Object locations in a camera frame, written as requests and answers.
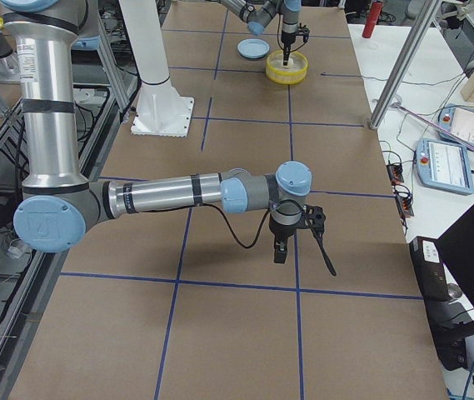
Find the light blue plate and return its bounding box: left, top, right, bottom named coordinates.
left=237, top=38, right=270, bottom=60

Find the red cylinder bottle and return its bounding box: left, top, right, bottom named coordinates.
left=362, top=0, right=384, bottom=38

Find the lower orange circuit board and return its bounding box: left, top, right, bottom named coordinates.
left=395, top=192, right=414, bottom=218

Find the orange circuit board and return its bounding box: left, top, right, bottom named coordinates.
left=395, top=192, right=414, bottom=218
left=387, top=162, right=404, bottom=185

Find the upper orange circuit board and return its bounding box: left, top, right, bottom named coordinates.
left=387, top=162, right=404, bottom=185

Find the black monitor stand box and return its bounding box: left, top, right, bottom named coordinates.
left=409, top=236, right=450, bottom=302

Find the lower teach pendant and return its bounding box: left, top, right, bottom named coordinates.
left=415, top=138, right=474, bottom=195

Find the teach pendant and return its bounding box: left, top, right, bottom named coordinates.
left=415, top=138, right=474, bottom=195
left=437, top=104, right=474, bottom=146

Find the upper teach pendant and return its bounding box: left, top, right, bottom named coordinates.
left=437, top=104, right=474, bottom=146

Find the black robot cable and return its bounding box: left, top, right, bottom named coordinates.
left=198, top=198, right=309, bottom=250

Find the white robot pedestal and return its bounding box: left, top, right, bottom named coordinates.
left=119, top=0, right=194, bottom=138

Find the aluminium frame post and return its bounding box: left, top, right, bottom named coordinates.
left=369, top=0, right=442, bottom=130

